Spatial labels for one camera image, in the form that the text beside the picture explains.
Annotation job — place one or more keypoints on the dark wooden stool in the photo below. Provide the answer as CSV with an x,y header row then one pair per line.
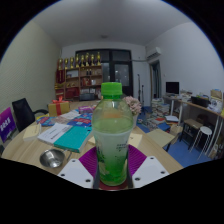
x,y
193,123

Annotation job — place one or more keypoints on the dark glass door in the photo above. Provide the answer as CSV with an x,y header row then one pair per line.
x,y
121,73

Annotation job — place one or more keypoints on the orange gift box red ribbon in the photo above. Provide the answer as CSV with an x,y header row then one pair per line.
x,y
59,108

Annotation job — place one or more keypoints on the pink package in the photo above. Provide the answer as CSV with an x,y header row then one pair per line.
x,y
86,109

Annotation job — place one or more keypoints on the wooden shelf unit with trophies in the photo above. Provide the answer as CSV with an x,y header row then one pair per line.
x,y
78,78

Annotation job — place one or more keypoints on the white paper sheet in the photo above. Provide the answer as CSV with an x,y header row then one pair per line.
x,y
70,114

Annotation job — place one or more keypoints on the long white side desk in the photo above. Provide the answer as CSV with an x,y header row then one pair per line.
x,y
193,105

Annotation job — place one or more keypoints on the purple sign board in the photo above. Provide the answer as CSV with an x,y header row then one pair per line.
x,y
6,124

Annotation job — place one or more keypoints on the green drink bottle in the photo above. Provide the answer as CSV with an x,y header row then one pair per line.
x,y
112,133

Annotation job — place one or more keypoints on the small metal cup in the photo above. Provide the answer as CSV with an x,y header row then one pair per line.
x,y
52,158

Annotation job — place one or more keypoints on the cream notebook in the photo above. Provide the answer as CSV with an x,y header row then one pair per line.
x,y
32,131

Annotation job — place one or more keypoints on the small light wooden table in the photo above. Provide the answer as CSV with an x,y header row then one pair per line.
x,y
160,137

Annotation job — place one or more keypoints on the white round stool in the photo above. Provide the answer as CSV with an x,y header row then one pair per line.
x,y
204,130

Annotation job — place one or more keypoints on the white air conditioner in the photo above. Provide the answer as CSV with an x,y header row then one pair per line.
x,y
153,52

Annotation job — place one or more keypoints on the white booklet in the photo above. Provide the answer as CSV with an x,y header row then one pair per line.
x,y
54,133

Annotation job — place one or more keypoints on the black computer monitor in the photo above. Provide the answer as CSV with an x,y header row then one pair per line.
x,y
172,87

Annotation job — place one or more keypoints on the blue book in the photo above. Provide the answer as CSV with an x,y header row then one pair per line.
x,y
81,120

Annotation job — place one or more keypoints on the pile of books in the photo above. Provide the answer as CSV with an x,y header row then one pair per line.
x,y
160,111

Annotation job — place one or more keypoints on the pink flowers in white pot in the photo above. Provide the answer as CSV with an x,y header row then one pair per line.
x,y
135,104

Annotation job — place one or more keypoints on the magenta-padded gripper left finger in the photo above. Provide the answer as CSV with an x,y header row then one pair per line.
x,y
75,171

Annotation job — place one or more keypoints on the black office chair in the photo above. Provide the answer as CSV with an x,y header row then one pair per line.
x,y
23,113

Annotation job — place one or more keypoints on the teal book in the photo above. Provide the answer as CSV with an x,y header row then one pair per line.
x,y
73,138

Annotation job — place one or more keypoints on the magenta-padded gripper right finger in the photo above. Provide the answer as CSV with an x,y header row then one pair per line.
x,y
150,170

